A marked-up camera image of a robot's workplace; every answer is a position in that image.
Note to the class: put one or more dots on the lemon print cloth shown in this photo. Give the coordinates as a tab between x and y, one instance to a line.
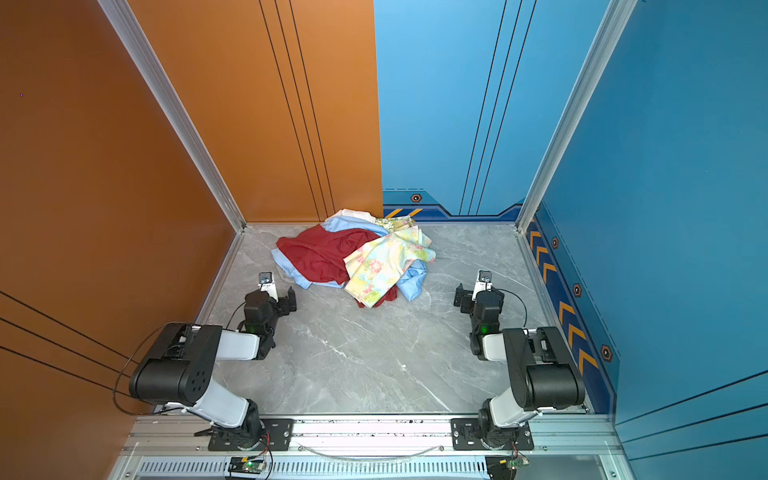
394	224

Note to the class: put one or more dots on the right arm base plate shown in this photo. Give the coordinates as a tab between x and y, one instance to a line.
468	434

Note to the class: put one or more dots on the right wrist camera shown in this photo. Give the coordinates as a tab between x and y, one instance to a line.
483	282

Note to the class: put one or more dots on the aluminium corner post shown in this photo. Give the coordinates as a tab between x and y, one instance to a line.
610	30
126	25

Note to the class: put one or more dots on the left aluminium corner post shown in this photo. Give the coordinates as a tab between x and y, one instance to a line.
126	25

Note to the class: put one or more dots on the dark red cloth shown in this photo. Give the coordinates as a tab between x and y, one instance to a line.
319	255

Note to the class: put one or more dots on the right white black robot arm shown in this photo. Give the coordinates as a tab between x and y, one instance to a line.
542	375

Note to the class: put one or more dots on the white cloth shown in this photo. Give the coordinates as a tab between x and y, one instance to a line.
360	215

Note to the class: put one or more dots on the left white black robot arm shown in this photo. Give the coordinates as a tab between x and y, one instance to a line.
177	371

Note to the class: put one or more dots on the left green circuit board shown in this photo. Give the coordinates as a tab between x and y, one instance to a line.
247	467

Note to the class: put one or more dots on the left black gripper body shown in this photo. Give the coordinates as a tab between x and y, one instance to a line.
273	308

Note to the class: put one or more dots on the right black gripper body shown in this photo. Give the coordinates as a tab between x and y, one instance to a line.
476	324

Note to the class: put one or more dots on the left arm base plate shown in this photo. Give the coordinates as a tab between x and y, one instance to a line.
273	434

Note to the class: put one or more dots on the green circuit board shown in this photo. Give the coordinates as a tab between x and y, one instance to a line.
247	467
514	463

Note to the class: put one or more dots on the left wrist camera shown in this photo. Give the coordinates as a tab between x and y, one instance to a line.
267	284

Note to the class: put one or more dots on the pastel floral cloth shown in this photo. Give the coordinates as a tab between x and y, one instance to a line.
398	261

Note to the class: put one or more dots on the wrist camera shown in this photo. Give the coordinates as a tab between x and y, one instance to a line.
483	282
267	284

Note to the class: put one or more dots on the aluminium front rail frame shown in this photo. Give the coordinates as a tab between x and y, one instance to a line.
386	446

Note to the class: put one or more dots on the right aluminium corner post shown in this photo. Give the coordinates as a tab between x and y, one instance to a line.
610	30

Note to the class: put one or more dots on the right green circuit board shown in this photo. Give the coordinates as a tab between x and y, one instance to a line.
514	463

